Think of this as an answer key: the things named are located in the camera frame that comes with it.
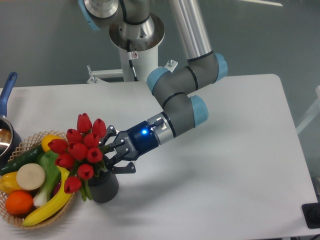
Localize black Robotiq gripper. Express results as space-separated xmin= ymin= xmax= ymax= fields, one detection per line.
xmin=99 ymin=121 xmax=159 ymax=174

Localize red tulip bouquet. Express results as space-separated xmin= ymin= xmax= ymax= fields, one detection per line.
xmin=47 ymin=113 xmax=109 ymax=201

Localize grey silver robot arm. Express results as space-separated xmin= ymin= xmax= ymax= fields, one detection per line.
xmin=79 ymin=0 xmax=228 ymax=174

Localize dark grey ribbed vase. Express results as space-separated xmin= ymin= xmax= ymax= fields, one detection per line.
xmin=88 ymin=171 xmax=119 ymax=203

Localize green bok choy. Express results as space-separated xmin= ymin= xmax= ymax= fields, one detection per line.
xmin=33 ymin=150 xmax=61 ymax=208

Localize yellow lemon squash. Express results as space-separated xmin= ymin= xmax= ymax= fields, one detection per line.
xmin=41 ymin=134 xmax=62 ymax=153

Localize red fruit in basket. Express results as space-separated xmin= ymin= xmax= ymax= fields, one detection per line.
xmin=52 ymin=181 xmax=61 ymax=197

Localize yellow banana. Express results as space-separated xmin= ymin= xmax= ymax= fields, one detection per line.
xmin=22 ymin=166 xmax=73 ymax=227

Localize green cucumber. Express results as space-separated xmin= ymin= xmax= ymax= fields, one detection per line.
xmin=0 ymin=144 xmax=44 ymax=176

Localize beige round disc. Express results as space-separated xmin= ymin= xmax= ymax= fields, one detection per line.
xmin=16 ymin=163 xmax=46 ymax=191

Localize woven wicker basket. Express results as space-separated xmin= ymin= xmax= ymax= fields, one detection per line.
xmin=0 ymin=130 xmax=75 ymax=230

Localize orange fruit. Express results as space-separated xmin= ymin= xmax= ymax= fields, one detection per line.
xmin=5 ymin=190 xmax=34 ymax=215

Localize yellow bell pepper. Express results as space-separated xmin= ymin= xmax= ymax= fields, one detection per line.
xmin=0 ymin=171 xmax=23 ymax=194

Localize black device at edge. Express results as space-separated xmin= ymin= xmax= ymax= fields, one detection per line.
xmin=301 ymin=202 xmax=320 ymax=229

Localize white table clamp bracket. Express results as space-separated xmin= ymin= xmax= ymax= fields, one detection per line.
xmin=87 ymin=59 xmax=178 ymax=84

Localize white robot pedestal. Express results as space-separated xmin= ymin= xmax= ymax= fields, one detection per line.
xmin=118 ymin=46 xmax=158 ymax=82

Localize black cable on pedestal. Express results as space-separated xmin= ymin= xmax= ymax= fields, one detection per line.
xmin=126 ymin=39 xmax=139 ymax=82

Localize blue handled saucepan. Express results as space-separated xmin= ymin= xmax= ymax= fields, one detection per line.
xmin=0 ymin=72 xmax=21 ymax=168

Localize white furniture frame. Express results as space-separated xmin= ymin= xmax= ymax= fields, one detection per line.
xmin=295 ymin=86 xmax=320 ymax=135

